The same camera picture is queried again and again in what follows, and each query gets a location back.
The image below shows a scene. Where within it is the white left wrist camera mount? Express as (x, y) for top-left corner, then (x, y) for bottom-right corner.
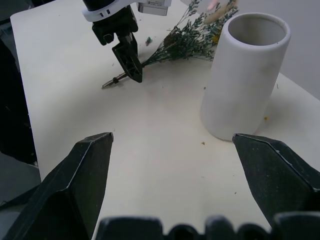
(81, 0), (172, 22)

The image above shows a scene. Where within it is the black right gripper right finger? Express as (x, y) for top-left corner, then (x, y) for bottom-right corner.
(232, 133), (320, 226)

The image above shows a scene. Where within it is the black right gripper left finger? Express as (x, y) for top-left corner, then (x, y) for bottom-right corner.
(2, 132), (114, 240)

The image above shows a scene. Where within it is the dried green flower bouquet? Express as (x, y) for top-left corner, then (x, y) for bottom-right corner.
(101, 0), (240, 89)

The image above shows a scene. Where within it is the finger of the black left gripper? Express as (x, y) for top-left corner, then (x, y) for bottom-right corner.
(111, 32), (144, 84)

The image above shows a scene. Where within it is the white cylindrical vase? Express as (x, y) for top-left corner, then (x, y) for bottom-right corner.
(200, 12), (292, 142)

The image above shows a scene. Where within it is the black bulky object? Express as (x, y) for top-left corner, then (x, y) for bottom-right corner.
(0, 0), (39, 166)

